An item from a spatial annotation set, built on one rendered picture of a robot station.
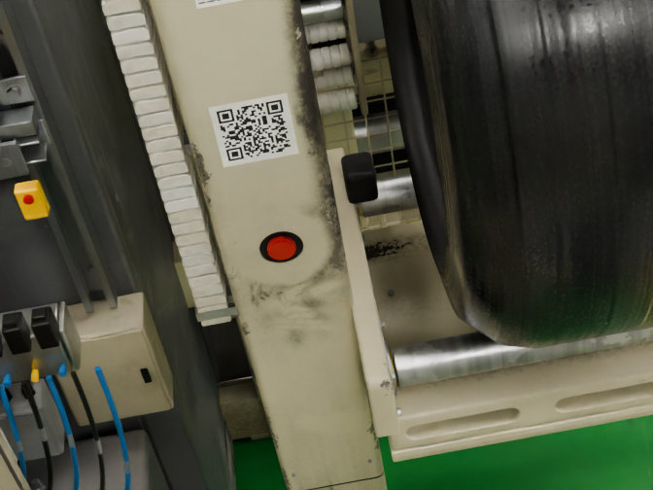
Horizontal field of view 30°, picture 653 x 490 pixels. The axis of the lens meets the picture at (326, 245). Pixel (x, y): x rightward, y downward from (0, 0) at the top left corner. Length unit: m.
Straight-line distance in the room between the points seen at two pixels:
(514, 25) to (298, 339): 0.54
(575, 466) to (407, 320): 0.90
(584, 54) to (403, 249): 0.69
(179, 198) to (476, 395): 0.40
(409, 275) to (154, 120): 0.53
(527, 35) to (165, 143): 0.39
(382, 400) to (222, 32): 0.44
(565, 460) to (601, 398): 0.95
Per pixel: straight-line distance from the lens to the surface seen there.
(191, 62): 1.12
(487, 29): 0.98
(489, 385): 1.38
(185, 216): 1.26
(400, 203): 1.54
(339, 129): 1.92
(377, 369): 1.30
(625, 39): 0.99
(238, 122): 1.17
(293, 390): 1.45
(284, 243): 1.27
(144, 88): 1.15
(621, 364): 1.40
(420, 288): 1.57
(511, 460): 2.38
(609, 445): 2.40
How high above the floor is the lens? 1.95
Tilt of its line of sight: 44 degrees down
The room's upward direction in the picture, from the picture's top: 11 degrees counter-clockwise
